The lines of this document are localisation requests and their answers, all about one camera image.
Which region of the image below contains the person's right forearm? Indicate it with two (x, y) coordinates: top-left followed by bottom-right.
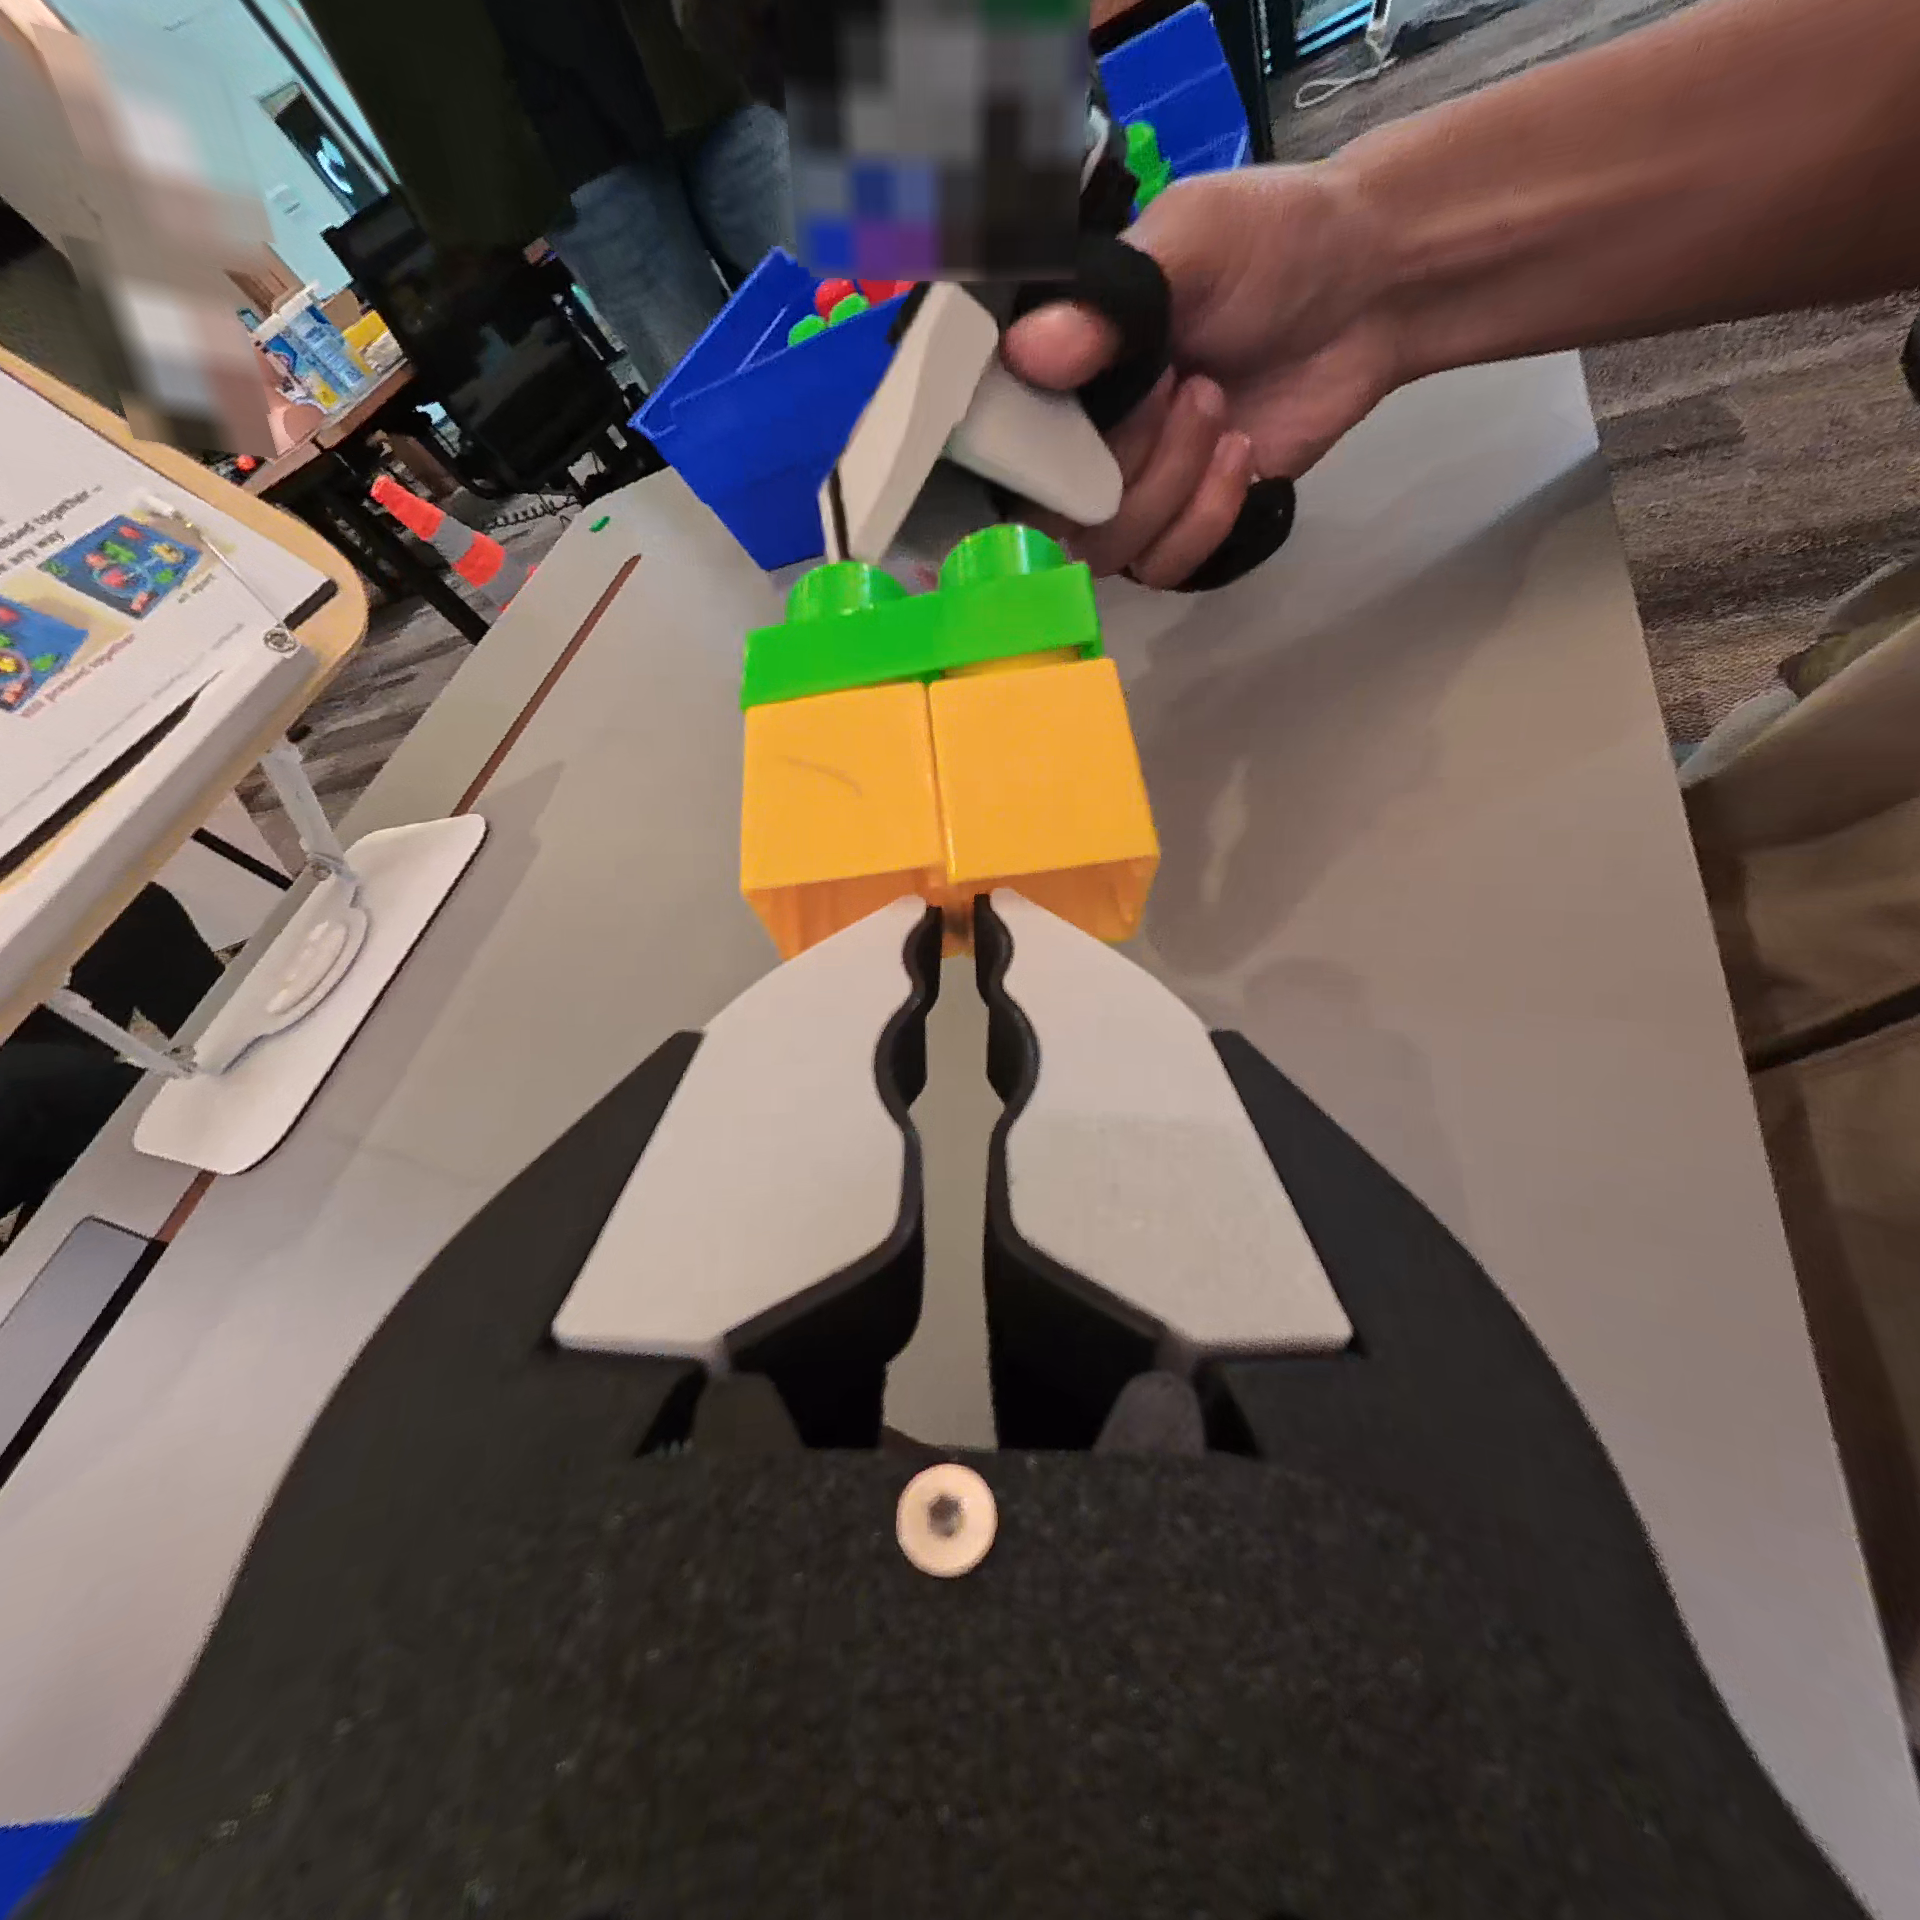
(1321, 0), (1920, 387)

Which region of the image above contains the orange traffic cone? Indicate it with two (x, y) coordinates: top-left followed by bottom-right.
(372, 472), (514, 598)

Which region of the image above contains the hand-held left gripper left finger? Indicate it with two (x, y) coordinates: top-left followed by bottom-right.
(554, 902), (929, 1360)

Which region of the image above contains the green two-stud toy block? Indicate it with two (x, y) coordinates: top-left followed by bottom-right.
(738, 525), (1106, 715)

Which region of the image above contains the black flat panel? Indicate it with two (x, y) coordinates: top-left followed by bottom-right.
(0, 1214), (169, 1479)

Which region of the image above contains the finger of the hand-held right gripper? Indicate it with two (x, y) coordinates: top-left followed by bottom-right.
(950, 374), (1129, 530)
(815, 285), (1002, 569)

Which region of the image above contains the person's right hand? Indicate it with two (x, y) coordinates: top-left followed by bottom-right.
(1003, 162), (1414, 591)

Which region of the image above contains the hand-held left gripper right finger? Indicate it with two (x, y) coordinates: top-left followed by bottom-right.
(982, 891), (1357, 1360)

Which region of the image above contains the yellow toy building block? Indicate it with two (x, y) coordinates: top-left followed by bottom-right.
(929, 656), (1166, 951)
(735, 686), (961, 966)

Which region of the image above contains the printed instruction sheet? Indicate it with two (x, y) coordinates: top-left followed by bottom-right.
(0, 374), (303, 859)

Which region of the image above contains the blue plastic bin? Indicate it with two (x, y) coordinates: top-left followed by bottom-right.
(633, 248), (922, 577)
(1093, 0), (1260, 189)
(0, 1819), (91, 1920)

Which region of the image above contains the wooden display board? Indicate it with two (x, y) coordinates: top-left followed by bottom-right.
(0, 345), (375, 1041)

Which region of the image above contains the white book stand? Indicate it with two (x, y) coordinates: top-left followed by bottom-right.
(133, 586), (492, 1183)

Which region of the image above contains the cluster of toy blocks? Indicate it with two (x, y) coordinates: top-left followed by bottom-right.
(783, 277), (922, 358)

